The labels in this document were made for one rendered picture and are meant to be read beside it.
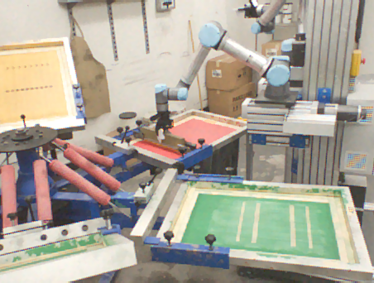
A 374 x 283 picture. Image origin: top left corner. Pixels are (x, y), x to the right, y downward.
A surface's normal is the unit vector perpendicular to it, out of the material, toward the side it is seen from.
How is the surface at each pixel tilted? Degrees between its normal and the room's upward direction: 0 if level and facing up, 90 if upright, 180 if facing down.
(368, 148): 90
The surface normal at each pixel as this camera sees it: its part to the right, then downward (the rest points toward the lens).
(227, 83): -0.61, 0.35
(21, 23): 0.74, 0.23
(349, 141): -0.35, 0.40
